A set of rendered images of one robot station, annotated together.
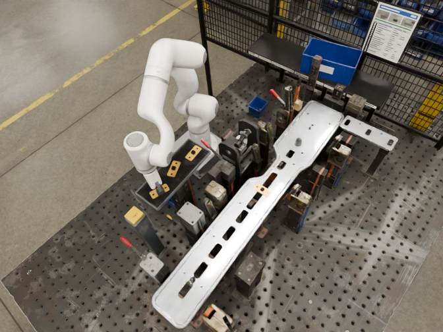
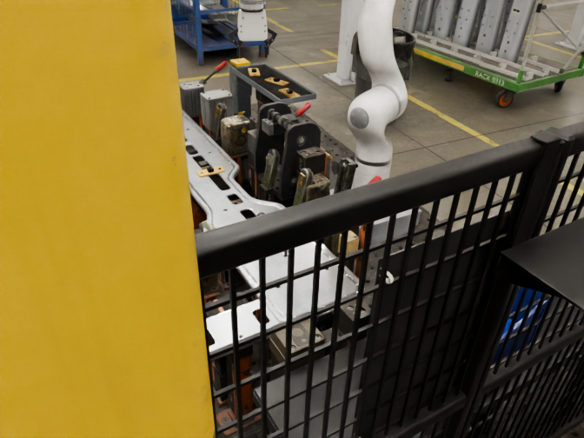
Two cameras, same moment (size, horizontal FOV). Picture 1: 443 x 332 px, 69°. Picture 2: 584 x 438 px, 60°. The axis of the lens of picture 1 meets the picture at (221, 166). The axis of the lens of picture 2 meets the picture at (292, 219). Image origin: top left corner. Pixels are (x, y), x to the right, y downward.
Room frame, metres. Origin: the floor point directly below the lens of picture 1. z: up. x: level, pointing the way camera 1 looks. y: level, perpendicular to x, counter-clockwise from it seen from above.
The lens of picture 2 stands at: (1.36, -1.41, 1.76)
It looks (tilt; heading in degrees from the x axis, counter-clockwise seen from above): 34 degrees down; 107
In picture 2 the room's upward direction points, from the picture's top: 2 degrees clockwise
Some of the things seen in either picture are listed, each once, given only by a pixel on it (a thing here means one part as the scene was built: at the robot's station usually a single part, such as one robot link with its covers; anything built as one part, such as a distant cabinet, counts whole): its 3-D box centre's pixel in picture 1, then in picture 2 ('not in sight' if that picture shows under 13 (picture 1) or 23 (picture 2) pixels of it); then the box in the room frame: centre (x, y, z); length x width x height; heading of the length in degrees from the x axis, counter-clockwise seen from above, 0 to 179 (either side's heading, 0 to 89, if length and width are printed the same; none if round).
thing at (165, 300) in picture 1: (261, 193); (206, 170); (0.71, -0.18, 1.00); 1.38 x 0.22 x 0.02; 138
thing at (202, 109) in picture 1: (202, 113); (372, 127); (1.17, 0.07, 1.11); 0.19 x 0.12 x 0.24; 70
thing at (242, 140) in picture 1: (240, 161); (284, 186); (0.94, -0.10, 0.94); 0.18 x 0.13 x 0.49; 138
